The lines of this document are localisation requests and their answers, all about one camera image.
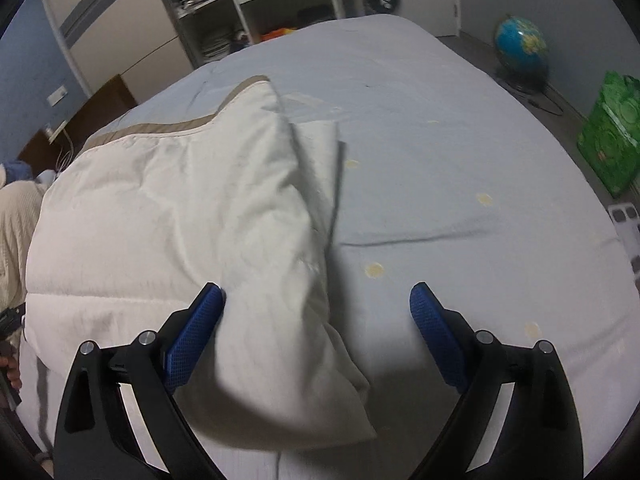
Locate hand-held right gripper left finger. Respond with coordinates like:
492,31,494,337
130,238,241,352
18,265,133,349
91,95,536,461
52,282,226,480

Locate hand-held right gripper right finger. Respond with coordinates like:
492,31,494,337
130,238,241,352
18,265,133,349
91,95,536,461
409,281,586,480

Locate white hooded puffer jacket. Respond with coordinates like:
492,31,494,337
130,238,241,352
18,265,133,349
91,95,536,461
20,76,378,480

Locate pile of folded clothes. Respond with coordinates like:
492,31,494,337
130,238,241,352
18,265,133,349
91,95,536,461
202,30,251,57

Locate person's left hand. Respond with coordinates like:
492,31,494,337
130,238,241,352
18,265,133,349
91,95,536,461
0,352,22,391

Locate beige knitted blanket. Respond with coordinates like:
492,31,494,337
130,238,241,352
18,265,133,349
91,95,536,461
0,180,46,311

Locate blue pillow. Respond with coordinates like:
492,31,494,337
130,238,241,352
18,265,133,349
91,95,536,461
0,160,33,186

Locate bed with grey sheet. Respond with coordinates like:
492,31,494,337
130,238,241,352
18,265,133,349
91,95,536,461
15,14,633,480

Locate white plastic item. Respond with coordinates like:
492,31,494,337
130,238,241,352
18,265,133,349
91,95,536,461
606,202,640,281

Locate brown wooden headboard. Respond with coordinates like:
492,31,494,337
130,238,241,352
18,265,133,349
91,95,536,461
17,74,138,176

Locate green shopping bag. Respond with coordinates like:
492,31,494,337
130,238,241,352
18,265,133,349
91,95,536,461
576,71,640,198

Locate blue globe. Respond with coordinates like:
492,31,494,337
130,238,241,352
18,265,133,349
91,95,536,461
492,15,550,93

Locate cream wardrobe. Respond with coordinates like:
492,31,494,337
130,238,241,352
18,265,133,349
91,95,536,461
39,0,196,101

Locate white open shelf unit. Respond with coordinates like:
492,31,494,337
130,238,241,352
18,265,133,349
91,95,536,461
150,0,351,68

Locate white charging cables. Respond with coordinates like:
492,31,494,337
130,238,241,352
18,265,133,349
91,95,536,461
52,132,76,173

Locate black globe cable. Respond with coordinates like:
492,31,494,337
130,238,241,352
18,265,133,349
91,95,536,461
525,92,588,116

